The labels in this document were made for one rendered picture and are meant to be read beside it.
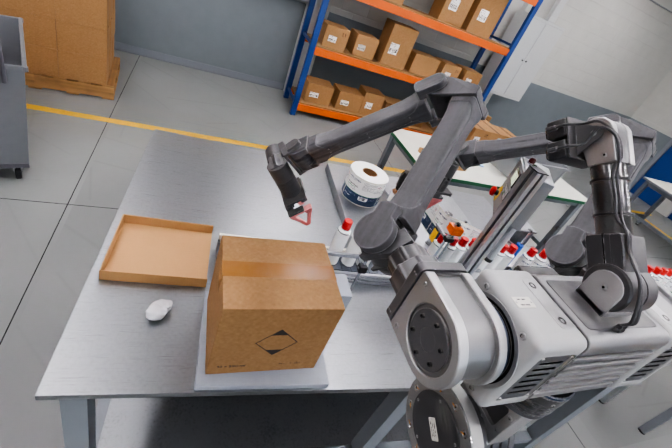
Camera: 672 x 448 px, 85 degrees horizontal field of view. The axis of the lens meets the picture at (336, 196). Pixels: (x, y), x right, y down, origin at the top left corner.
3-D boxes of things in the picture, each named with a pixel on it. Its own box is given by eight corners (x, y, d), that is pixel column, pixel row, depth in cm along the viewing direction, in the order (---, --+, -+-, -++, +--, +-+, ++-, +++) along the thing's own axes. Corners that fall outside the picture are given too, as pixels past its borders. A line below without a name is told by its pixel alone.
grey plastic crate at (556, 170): (526, 166, 360) (540, 147, 349) (556, 190, 331) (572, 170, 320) (482, 158, 334) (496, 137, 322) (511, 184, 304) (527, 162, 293)
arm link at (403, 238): (416, 246, 58) (427, 262, 62) (392, 206, 66) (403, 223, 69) (367, 275, 59) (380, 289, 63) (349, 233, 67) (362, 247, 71)
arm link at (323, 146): (447, 82, 77) (461, 119, 83) (443, 67, 80) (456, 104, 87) (280, 152, 93) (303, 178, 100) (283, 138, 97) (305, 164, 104)
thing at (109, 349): (482, 198, 257) (483, 196, 256) (639, 385, 154) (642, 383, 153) (154, 132, 185) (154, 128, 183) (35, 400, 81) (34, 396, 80)
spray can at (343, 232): (335, 256, 144) (354, 217, 133) (338, 266, 140) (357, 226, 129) (323, 255, 142) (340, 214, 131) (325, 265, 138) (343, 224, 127)
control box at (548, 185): (517, 210, 137) (549, 168, 127) (519, 232, 123) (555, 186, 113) (491, 197, 139) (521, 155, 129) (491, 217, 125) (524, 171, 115)
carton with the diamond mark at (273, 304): (300, 300, 124) (325, 242, 110) (314, 368, 106) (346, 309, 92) (206, 299, 112) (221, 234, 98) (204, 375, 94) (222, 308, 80)
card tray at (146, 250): (211, 233, 138) (213, 225, 136) (205, 287, 118) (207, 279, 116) (122, 222, 128) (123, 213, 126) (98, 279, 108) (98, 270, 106)
